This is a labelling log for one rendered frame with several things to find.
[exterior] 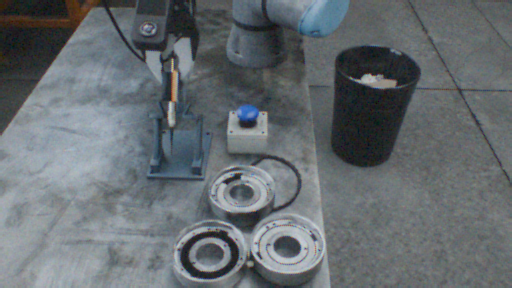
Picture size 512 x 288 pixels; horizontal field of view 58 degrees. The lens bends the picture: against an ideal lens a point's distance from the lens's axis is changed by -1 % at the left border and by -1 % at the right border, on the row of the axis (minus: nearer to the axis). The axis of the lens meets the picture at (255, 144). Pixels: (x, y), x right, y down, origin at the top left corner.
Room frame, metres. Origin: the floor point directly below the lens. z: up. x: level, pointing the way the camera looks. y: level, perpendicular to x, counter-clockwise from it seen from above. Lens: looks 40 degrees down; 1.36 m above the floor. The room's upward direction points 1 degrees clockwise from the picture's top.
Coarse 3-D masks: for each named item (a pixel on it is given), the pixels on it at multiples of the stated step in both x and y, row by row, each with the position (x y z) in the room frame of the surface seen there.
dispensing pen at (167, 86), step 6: (174, 54) 0.66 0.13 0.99; (174, 60) 0.66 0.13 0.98; (174, 66) 0.65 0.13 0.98; (168, 72) 0.63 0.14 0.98; (168, 78) 0.62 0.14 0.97; (162, 84) 0.62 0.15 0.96; (168, 84) 0.62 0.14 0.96; (162, 90) 0.61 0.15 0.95; (168, 90) 0.61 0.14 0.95; (162, 96) 0.61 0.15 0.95; (168, 96) 0.61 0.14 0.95; (168, 102) 0.62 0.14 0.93; (174, 102) 0.62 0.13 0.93; (168, 108) 0.61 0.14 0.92; (174, 108) 0.61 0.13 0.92; (168, 114) 0.61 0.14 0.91; (174, 114) 0.61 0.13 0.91; (174, 120) 0.60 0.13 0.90
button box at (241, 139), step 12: (240, 120) 0.67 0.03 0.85; (264, 120) 0.68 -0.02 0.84; (228, 132) 0.64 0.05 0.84; (240, 132) 0.65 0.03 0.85; (252, 132) 0.65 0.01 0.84; (264, 132) 0.64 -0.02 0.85; (228, 144) 0.64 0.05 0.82; (240, 144) 0.64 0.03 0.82; (252, 144) 0.64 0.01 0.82; (264, 144) 0.64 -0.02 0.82
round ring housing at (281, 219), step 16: (272, 224) 0.45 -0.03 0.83; (288, 224) 0.45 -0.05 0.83; (304, 224) 0.45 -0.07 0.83; (256, 240) 0.42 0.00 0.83; (272, 240) 0.42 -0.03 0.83; (288, 240) 0.43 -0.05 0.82; (304, 240) 0.42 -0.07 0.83; (320, 240) 0.42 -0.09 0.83; (256, 256) 0.38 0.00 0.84; (272, 256) 0.39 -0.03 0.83; (304, 256) 0.39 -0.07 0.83; (320, 256) 0.38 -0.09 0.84; (272, 272) 0.36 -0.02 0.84; (288, 272) 0.36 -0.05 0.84; (304, 272) 0.36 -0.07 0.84
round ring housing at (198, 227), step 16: (192, 224) 0.44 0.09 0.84; (208, 224) 0.44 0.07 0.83; (224, 224) 0.44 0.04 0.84; (176, 240) 0.41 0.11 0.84; (208, 240) 0.42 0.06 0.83; (240, 240) 0.42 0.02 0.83; (176, 256) 0.39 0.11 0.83; (192, 256) 0.39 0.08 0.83; (224, 256) 0.39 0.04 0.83; (240, 256) 0.39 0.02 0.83; (176, 272) 0.36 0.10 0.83; (240, 272) 0.36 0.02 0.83
